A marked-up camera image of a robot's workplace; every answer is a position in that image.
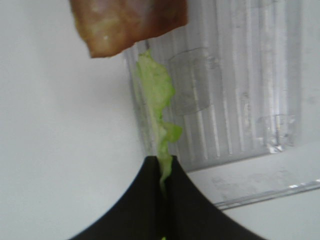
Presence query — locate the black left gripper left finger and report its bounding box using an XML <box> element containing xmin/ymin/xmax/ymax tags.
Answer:
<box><xmin>71</xmin><ymin>156</ymin><xmax>167</xmax><ymax>240</ymax></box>

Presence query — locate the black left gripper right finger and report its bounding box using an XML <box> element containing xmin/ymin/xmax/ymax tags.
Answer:
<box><xmin>165</xmin><ymin>157</ymin><xmax>255</xmax><ymax>240</ymax></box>

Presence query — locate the green lettuce leaf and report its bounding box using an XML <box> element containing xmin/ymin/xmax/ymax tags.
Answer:
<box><xmin>136</xmin><ymin>49</ymin><xmax>182</xmax><ymax>198</ymax></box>

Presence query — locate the brown bacon strip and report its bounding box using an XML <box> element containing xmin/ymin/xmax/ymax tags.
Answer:
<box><xmin>69</xmin><ymin>0</ymin><xmax>188</xmax><ymax>58</ymax></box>

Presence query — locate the clear left plastic tray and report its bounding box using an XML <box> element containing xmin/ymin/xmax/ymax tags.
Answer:
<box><xmin>124</xmin><ymin>0</ymin><xmax>320</xmax><ymax>210</ymax></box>

